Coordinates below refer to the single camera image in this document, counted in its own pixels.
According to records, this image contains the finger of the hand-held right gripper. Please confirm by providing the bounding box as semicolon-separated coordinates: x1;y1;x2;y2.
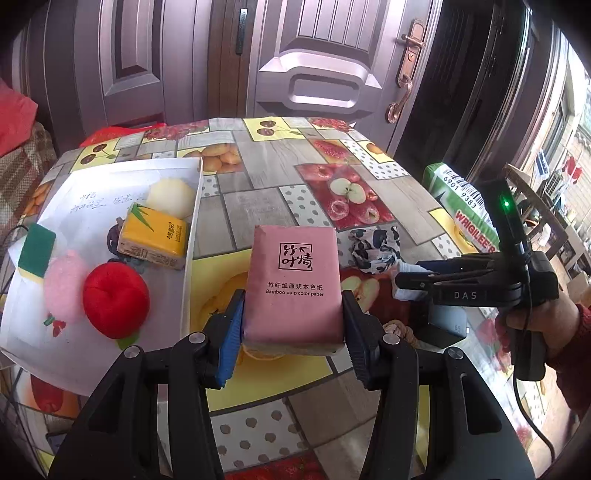
394;256;500;304

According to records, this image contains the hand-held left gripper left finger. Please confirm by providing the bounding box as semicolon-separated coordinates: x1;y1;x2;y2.
48;289;246;480

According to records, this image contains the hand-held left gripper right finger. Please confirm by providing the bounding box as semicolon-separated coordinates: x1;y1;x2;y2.
342;290;532;480

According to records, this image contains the pink tissue pack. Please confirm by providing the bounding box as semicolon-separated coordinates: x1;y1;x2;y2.
242;224;347;357

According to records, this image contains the white paper tray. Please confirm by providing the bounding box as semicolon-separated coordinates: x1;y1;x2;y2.
0;157;204;398

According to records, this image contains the person's right hand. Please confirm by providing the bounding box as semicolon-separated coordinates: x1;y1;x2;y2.
494;294;581;361

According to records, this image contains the black power adapter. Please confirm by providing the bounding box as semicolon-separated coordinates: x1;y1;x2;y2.
427;304;468;350

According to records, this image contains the green Wrigilee's bag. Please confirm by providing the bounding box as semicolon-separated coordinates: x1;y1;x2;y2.
422;161;507;258

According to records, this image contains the wooden chair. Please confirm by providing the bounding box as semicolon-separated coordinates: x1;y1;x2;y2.
502;163;572;274

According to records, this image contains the black and white scrunchie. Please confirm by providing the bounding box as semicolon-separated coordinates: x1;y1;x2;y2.
348;225;400;276

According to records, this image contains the red plush apple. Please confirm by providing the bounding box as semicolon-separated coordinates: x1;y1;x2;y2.
83;261;151;341

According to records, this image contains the yellow tissue pack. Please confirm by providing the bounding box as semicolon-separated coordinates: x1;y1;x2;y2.
116;202;190;271

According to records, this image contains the fruit print tablecloth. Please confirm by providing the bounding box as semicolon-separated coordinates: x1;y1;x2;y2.
0;117;578;480

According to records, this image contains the pale yellow round sponge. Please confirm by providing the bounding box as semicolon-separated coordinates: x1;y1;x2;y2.
147;178;197;221

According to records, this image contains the pink plush puff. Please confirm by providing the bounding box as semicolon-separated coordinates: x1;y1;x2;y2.
43;250;89;325

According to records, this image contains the green and yellow sponge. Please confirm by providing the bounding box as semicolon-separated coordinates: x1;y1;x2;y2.
18;224;57;282

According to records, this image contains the red plastic bag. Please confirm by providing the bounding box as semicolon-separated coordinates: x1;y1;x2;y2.
80;122;167;149

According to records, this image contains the mauve metal door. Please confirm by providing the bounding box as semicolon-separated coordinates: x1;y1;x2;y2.
18;0;445;136

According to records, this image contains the plaid sofa cover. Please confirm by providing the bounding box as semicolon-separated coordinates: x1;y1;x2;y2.
0;121;59;219

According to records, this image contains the red cloth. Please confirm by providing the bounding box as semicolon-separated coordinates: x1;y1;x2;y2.
0;78;39;158

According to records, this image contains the beige braided rope item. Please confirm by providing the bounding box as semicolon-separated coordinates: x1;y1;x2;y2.
382;320;417;348

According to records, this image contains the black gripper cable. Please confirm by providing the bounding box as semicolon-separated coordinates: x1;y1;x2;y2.
512;377;556;463

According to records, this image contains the dark hair tie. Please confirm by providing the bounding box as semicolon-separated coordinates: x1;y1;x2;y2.
106;220;155;269

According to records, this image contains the copper door handle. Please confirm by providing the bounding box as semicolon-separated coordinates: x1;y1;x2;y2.
385;18;426;124

